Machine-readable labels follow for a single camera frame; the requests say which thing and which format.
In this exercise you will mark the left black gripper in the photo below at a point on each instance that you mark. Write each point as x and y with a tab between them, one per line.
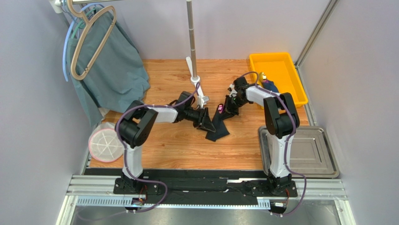
203	121

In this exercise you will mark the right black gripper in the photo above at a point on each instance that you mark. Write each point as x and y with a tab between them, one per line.
232	106

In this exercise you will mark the black paper napkin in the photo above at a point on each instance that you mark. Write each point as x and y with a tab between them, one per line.
218	122

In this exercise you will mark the iridescent purple spoon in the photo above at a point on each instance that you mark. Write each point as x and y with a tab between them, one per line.
218	108

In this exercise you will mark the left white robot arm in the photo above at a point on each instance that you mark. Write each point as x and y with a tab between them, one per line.
134	127

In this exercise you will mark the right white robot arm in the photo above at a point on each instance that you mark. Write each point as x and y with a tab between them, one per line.
281	122

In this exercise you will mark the rolled dark blue napkin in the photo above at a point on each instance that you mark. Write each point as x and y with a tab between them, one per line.
269	85

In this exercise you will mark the white stand base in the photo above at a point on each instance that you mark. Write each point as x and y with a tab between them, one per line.
197	84

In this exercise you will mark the yellow plastic bin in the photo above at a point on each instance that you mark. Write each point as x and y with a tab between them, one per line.
279	68

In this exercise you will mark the metal stand pole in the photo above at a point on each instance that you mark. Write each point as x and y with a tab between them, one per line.
191	30

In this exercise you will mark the metal tray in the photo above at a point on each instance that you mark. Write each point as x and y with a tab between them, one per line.
311	154

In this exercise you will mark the pink rimmed white mesh basket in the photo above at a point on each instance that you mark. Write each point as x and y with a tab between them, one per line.
104	144

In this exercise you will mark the teal hanging cloth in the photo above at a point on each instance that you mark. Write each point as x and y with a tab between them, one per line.
118	76

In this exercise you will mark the green clothes hanger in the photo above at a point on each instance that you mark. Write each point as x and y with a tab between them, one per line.
81	24

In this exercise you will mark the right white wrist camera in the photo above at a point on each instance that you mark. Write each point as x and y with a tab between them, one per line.
232	91

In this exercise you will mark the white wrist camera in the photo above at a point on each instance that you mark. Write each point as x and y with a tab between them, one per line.
203	101
232	91

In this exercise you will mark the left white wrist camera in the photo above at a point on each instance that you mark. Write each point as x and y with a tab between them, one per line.
203	101

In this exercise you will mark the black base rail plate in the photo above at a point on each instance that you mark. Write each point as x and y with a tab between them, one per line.
199	187

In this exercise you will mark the aluminium frame rail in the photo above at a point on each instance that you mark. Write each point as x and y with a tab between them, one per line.
100	196

